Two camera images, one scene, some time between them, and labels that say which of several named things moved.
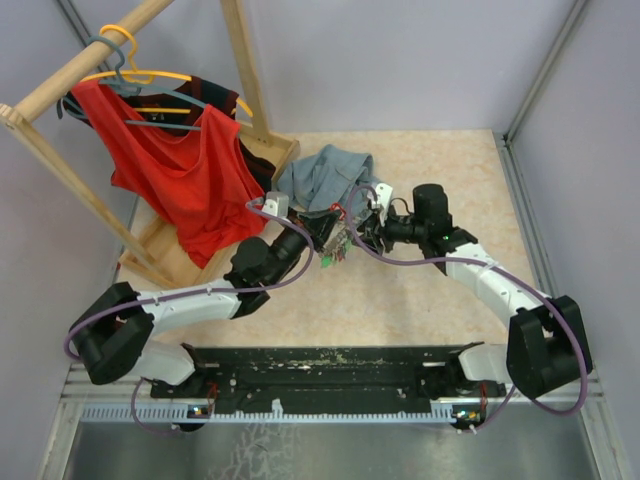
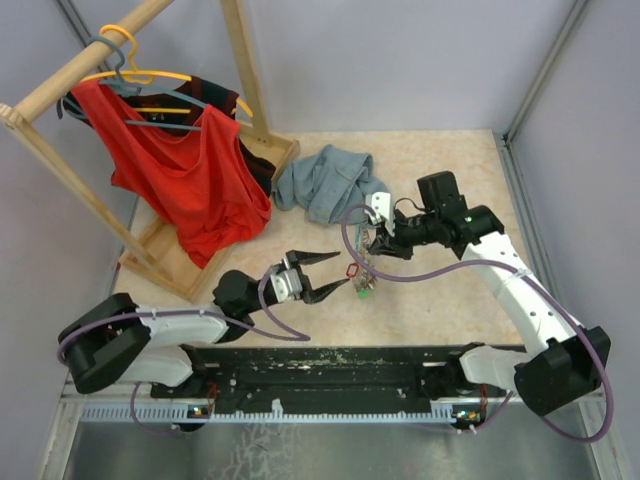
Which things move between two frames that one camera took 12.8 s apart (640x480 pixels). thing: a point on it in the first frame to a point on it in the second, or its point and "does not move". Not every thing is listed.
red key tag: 336,206 to 352,270
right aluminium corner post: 545,71 does not move
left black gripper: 318,225 to 309,294
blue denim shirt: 326,177 does not move
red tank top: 199,184 does not move
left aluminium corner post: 80,28 does not move
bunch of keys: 339,238 to 364,283
